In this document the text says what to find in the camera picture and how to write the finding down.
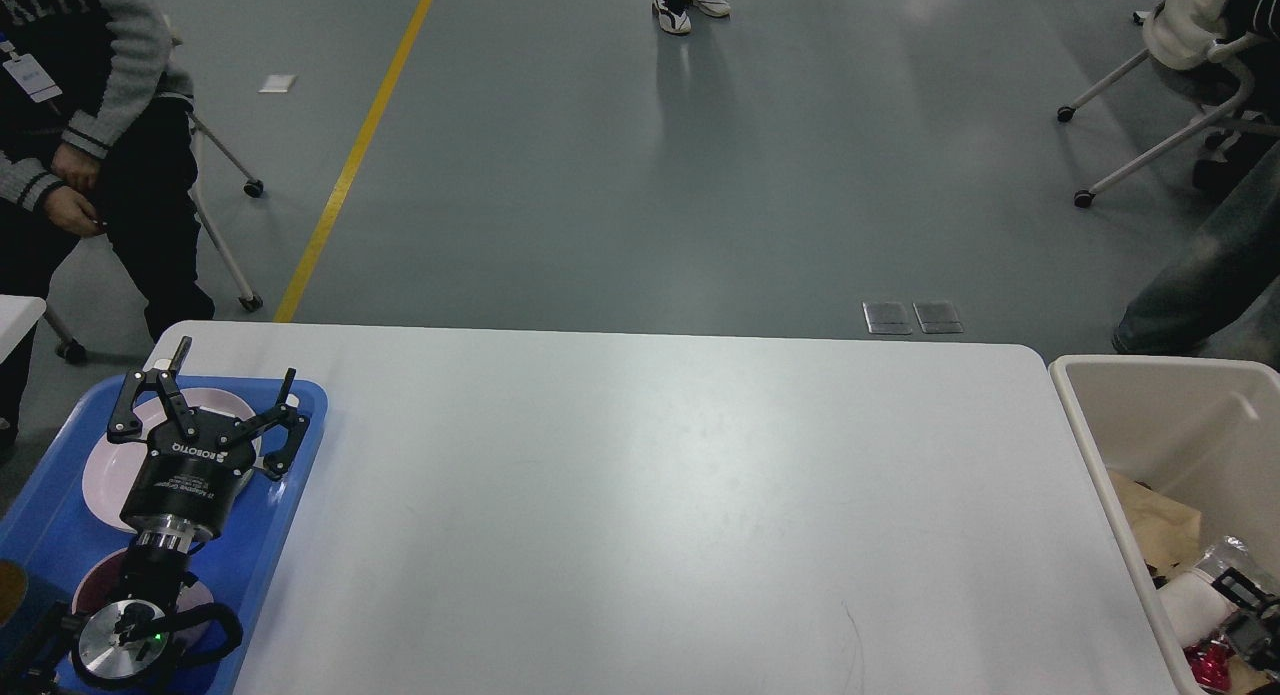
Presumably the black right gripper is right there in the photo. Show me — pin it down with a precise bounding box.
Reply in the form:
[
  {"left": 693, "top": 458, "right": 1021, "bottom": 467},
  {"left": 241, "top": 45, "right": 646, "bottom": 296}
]
[{"left": 1211, "top": 568, "right": 1279, "bottom": 681}]

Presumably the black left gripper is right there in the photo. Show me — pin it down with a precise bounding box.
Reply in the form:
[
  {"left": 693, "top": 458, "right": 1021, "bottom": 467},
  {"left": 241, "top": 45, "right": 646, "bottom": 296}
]
[{"left": 105, "top": 337, "right": 310, "bottom": 548}]

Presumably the white paper cup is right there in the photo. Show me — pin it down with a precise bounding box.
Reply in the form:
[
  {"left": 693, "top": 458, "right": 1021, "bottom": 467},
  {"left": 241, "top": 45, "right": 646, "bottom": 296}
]
[{"left": 1157, "top": 568, "right": 1236, "bottom": 650}]

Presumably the crushed red can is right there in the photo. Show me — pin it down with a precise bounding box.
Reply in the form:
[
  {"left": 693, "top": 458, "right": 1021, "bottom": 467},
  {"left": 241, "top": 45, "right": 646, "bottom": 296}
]
[{"left": 1183, "top": 640, "right": 1234, "bottom": 694}]

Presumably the pink plate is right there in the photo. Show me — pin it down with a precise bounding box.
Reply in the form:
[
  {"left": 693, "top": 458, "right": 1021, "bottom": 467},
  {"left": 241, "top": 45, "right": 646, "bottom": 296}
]
[{"left": 82, "top": 388, "right": 253, "bottom": 534}]

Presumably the pink mug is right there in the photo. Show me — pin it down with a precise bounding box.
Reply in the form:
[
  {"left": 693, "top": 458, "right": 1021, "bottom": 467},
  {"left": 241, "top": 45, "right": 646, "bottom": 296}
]
[{"left": 70, "top": 548, "right": 212, "bottom": 649}]

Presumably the dark green mug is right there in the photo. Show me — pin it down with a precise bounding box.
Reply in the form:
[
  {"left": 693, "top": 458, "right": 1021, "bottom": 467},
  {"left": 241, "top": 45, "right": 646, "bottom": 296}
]
[{"left": 1, "top": 559, "right": 70, "bottom": 682}]

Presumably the foil small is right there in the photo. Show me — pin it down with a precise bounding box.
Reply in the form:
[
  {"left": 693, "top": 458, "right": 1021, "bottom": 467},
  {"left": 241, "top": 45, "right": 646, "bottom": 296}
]
[{"left": 1193, "top": 536, "right": 1279, "bottom": 596}]

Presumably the brown paper ball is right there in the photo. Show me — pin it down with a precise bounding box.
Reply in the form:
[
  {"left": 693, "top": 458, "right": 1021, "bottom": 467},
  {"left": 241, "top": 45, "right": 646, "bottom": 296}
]
[{"left": 1226, "top": 658, "right": 1279, "bottom": 695}]

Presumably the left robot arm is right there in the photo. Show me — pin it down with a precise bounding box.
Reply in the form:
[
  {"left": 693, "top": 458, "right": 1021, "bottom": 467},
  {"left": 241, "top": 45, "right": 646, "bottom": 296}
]
[{"left": 3, "top": 338, "right": 326, "bottom": 694}]

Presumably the brown paper bag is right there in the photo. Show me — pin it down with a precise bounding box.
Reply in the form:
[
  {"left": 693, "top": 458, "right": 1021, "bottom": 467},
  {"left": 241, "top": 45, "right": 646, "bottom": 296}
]
[{"left": 1107, "top": 470, "right": 1202, "bottom": 587}]

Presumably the beige plastic bin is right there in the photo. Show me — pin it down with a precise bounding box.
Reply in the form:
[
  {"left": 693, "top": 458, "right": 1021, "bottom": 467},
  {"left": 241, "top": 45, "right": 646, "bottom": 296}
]
[{"left": 1050, "top": 356, "right": 1279, "bottom": 694}]

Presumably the blue plastic tray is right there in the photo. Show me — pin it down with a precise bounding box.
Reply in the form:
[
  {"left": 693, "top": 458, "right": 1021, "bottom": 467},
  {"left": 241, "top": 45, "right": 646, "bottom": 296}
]
[{"left": 1, "top": 378, "right": 328, "bottom": 632}]

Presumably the white side table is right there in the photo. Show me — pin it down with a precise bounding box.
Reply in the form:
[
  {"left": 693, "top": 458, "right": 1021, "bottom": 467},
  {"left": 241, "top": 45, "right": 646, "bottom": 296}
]
[{"left": 0, "top": 294, "right": 46, "bottom": 361}]

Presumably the person in grey cardigan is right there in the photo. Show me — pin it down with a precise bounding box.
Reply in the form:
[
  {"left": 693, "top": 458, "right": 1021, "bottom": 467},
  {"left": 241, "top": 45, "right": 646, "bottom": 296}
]
[{"left": 0, "top": 0, "right": 216, "bottom": 466}]

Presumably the person in jeans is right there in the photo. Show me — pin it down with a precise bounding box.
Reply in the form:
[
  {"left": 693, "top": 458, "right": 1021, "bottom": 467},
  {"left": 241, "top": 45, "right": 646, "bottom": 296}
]
[{"left": 1111, "top": 145, "right": 1279, "bottom": 370}]

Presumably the floor outlet plate right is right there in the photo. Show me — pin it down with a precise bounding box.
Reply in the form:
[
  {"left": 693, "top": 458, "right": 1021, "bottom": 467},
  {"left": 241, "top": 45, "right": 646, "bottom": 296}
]
[{"left": 911, "top": 300, "right": 965, "bottom": 335}]

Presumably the floor outlet plate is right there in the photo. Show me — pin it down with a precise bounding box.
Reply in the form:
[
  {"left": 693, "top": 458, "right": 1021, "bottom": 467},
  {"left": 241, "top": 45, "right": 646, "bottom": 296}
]
[
  {"left": 861, "top": 300, "right": 914, "bottom": 337},
  {"left": 911, "top": 300, "right": 965, "bottom": 335}
]

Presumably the floor outlet plate left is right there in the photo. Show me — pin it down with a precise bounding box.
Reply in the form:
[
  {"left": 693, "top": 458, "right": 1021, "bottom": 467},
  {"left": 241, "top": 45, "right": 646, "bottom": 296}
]
[{"left": 861, "top": 300, "right": 914, "bottom": 337}]

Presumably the office chair right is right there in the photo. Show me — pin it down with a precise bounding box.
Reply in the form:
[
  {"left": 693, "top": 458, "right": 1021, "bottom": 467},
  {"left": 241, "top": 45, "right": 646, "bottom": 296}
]
[{"left": 1056, "top": 0, "right": 1277, "bottom": 209}]

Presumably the person in white sneakers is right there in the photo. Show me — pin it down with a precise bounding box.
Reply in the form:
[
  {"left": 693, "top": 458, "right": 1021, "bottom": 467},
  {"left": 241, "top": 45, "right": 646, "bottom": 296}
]
[{"left": 652, "top": 0, "right": 732, "bottom": 36}]

